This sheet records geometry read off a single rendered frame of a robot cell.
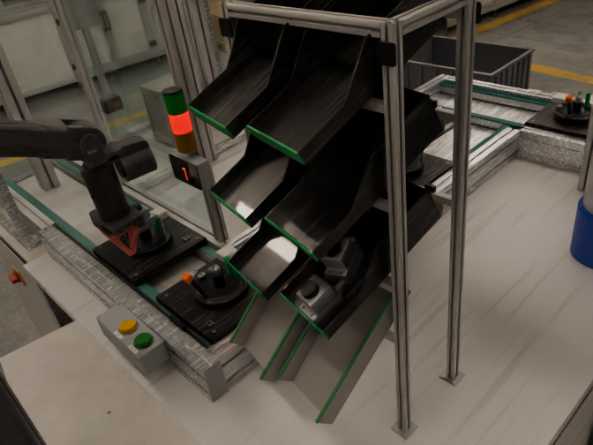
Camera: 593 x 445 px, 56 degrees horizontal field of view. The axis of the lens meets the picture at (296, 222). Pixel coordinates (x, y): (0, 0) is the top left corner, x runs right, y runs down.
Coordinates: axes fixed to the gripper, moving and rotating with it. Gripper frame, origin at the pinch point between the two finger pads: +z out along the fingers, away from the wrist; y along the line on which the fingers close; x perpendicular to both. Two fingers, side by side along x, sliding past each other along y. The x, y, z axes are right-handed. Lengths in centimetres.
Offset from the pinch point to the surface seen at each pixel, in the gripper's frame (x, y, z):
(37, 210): -5, 90, 28
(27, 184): -12, 123, 33
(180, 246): -22.8, 29.7, 27.5
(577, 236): -93, -49, 33
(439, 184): -92, -8, 31
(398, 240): -23, -48, -9
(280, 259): -17.6, -24.2, 2.3
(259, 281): -12.6, -23.5, 4.5
